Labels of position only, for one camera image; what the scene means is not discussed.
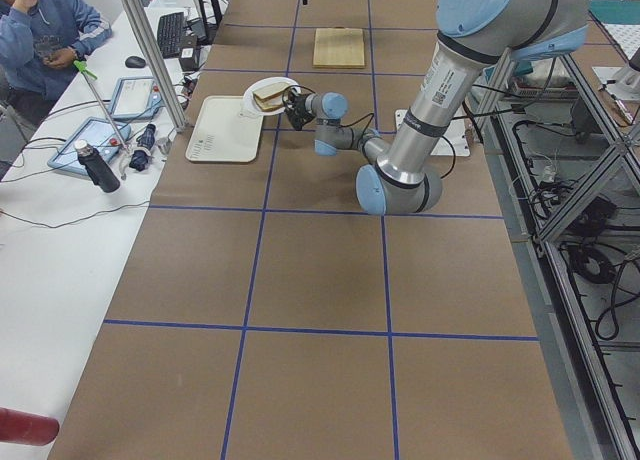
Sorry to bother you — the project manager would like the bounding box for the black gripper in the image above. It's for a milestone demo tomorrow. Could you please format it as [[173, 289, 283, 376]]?
[[277, 0, 314, 130]]

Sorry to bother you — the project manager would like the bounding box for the white round plate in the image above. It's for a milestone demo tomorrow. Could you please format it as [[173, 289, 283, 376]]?
[[242, 77, 301, 116]]

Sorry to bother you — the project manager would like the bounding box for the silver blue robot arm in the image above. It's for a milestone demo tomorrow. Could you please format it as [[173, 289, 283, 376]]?
[[283, 0, 590, 215]]

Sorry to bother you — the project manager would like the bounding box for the person's hand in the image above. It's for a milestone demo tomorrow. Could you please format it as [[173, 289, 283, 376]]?
[[43, 47, 78, 70]]

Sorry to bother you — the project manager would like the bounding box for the wooden cutting board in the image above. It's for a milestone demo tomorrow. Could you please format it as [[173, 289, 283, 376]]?
[[313, 27, 365, 69]]

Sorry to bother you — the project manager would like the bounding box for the black box on desk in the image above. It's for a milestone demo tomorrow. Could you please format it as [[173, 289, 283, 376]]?
[[178, 33, 200, 72]]

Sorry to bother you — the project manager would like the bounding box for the cream bear serving tray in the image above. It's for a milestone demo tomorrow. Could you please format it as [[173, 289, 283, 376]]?
[[185, 95, 263, 163]]

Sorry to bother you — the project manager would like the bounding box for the black keyboard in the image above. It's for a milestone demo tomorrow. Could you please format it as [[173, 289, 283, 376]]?
[[156, 12, 186, 58]]

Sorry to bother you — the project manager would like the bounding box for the black computer mouse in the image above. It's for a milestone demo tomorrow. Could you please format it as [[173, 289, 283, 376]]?
[[125, 56, 146, 69]]

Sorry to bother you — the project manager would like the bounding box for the far blue teach pendant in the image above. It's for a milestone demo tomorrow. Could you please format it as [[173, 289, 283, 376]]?
[[108, 77, 162, 122]]

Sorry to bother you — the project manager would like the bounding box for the blue teach pendant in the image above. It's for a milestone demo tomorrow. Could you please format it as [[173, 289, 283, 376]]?
[[108, 77, 162, 122], [47, 117, 121, 177]]

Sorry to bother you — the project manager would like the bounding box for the folded navy umbrella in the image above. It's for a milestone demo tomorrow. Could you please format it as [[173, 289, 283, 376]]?
[[129, 123, 156, 172]]

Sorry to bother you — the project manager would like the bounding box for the near blue teach pendant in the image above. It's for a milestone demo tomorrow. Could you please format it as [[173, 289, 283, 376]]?
[[47, 117, 121, 177]]

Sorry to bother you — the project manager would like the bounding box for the black water bottle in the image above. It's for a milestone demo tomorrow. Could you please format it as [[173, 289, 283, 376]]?
[[73, 139, 120, 193]]

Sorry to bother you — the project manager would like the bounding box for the person in blue hoodie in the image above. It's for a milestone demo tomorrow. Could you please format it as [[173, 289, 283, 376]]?
[[1, 0, 112, 125]]

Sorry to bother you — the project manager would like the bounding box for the red cylinder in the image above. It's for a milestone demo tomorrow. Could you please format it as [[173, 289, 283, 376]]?
[[1, 407, 60, 446]]

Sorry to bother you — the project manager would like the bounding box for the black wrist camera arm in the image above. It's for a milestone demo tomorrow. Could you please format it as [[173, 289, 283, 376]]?
[[283, 85, 316, 112]]

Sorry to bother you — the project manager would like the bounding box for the aluminium frame post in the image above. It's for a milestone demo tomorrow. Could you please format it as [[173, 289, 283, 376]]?
[[121, 0, 188, 133]]

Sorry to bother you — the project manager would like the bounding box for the green-handled reacher grabber stick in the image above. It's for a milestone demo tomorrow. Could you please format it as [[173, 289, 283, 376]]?
[[73, 60, 130, 153]]

